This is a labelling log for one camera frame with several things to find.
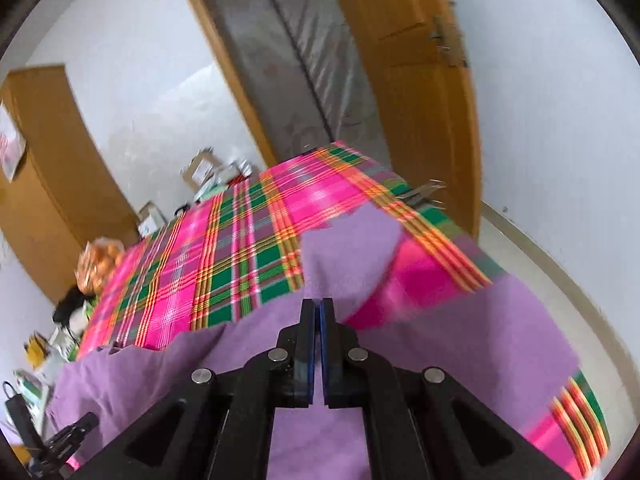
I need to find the cardboard box with label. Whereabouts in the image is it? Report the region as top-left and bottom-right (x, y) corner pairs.
(180, 148), (222, 191)

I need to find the bag of oranges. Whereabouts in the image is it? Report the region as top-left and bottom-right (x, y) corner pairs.
(74, 237), (125, 296)

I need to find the white plastic bag on wardrobe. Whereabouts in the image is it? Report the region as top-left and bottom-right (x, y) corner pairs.
(0, 103), (26, 182)

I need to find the pink plaid bed sheet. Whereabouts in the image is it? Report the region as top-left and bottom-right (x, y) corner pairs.
(71, 143), (611, 479)

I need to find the yellow bag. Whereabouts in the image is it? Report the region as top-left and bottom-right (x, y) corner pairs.
(24, 332), (50, 368)

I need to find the grey zippered fabric wardrobe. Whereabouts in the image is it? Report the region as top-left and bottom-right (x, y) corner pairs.
(205, 0), (390, 166)

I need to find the wooden door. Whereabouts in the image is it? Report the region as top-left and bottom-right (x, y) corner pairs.
(337, 0), (482, 236)

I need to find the white product box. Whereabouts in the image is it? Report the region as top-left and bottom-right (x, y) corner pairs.
(138, 200), (167, 238)

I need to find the wooden wardrobe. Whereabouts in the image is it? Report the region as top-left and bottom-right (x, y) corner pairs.
(1, 65), (139, 302)

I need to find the black clothing pile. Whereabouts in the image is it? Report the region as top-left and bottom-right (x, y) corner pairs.
(52, 285), (96, 326)

